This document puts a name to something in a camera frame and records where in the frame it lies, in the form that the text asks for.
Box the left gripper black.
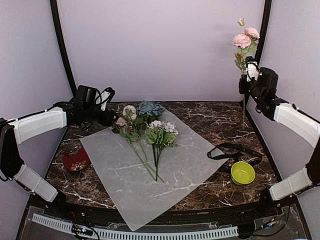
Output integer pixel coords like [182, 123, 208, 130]
[83, 104, 119, 127]

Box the small pink fake rose stem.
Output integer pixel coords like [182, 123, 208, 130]
[112, 116, 156, 181]

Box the white fake rose stem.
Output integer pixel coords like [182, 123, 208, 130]
[122, 105, 165, 183]

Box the blue fake rose bunch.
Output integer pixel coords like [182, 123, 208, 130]
[136, 99, 166, 168]

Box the pink peony fake stem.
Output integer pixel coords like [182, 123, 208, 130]
[232, 18, 260, 129]

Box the lilac hydrangea fake bunch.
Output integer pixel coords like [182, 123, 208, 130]
[145, 120, 179, 182]

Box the black ribbon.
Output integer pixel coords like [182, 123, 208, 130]
[207, 143, 263, 167]

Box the translucent white wrapping paper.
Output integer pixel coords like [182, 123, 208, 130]
[81, 110, 225, 231]

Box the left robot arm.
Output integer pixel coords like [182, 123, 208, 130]
[0, 85, 119, 218]

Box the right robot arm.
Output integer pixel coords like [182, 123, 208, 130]
[239, 61, 320, 217]

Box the red floral dish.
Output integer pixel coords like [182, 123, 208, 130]
[63, 146, 91, 172]

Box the yellow-green bowl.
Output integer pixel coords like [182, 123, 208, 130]
[230, 161, 256, 186]

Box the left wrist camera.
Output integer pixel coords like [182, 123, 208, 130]
[95, 87, 116, 111]

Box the right black frame post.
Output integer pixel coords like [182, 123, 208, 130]
[255, 0, 272, 65]

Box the black frame post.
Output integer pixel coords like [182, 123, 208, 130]
[255, 0, 272, 65]
[49, 0, 77, 96]

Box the black front rail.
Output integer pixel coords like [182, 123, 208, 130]
[41, 191, 284, 226]

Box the left black frame post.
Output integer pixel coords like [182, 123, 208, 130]
[49, 0, 77, 96]

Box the white slotted cable duct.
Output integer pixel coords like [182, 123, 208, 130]
[32, 213, 240, 240]

